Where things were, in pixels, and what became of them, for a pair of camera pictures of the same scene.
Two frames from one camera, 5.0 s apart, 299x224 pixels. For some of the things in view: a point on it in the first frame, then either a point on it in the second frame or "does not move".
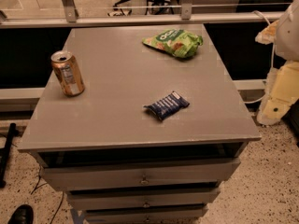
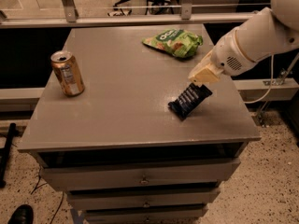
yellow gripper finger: x=282 y=92 to x=205 y=76
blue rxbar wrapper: x=167 y=106 to x=190 y=100
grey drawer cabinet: x=152 y=139 does not move
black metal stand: x=4 y=153 does not move
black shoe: x=22 y=215 does not move
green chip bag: x=177 y=41 does not move
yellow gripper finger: x=267 y=35 to x=207 y=60
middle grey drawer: x=147 y=199 does not move
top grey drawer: x=118 y=175 does not move
